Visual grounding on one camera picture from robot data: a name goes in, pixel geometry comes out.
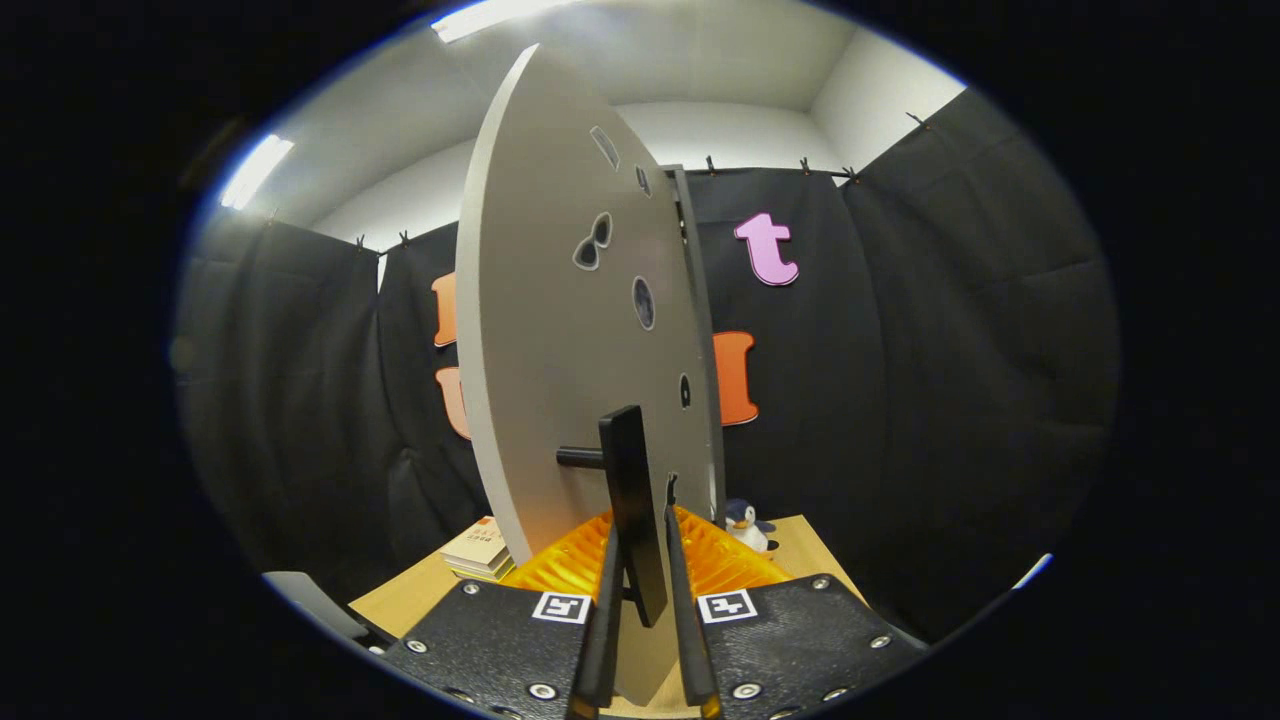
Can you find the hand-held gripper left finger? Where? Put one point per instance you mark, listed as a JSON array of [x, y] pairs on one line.
[[600, 650]]

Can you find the black backdrop cloth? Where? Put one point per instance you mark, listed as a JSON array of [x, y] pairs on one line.
[[950, 400]]

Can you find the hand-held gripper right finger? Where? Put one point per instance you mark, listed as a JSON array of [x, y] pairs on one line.
[[690, 650]]

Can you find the beige shoe cabinet door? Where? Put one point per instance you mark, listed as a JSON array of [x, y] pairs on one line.
[[540, 350]]

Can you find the yellow edged book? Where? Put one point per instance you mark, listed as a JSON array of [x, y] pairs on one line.
[[485, 568]]

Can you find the penguin plush toy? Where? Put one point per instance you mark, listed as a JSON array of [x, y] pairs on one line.
[[745, 525]]

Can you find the dark grey shoe cabinet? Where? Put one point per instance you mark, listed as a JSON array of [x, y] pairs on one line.
[[702, 300]]

